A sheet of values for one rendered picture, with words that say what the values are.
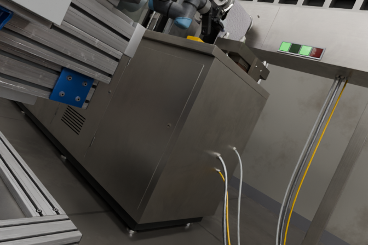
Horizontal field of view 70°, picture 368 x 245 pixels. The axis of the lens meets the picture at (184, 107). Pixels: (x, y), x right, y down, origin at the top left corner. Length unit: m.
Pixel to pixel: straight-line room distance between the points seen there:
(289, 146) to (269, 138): 0.23
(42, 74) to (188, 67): 0.65
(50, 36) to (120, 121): 0.81
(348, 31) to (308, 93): 1.57
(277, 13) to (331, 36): 0.37
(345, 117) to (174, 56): 2.16
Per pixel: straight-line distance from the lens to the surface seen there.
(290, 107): 3.13
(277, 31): 1.76
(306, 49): 1.64
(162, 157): 1.13
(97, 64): 0.69
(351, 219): 2.99
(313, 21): 1.73
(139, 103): 1.29
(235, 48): 1.36
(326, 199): 1.62
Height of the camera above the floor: 0.63
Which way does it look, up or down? level
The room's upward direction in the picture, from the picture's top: 25 degrees clockwise
